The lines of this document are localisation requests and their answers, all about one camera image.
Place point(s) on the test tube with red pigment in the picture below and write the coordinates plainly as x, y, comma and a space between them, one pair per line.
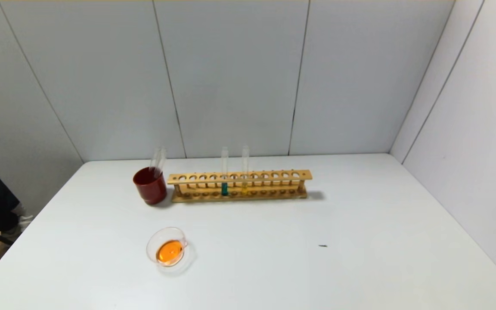
156, 161

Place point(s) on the empty glass test tube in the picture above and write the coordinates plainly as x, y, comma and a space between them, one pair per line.
163, 156

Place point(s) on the test tube with teal pigment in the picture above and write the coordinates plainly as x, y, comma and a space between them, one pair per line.
224, 188

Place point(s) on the wooden test tube rack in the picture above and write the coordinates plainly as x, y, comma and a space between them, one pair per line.
252, 177

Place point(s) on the white shoe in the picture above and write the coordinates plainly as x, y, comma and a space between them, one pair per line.
22, 221

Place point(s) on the dark red plastic cup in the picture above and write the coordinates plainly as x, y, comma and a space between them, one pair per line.
150, 187

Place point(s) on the clear glass beaker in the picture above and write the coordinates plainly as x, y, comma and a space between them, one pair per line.
170, 254

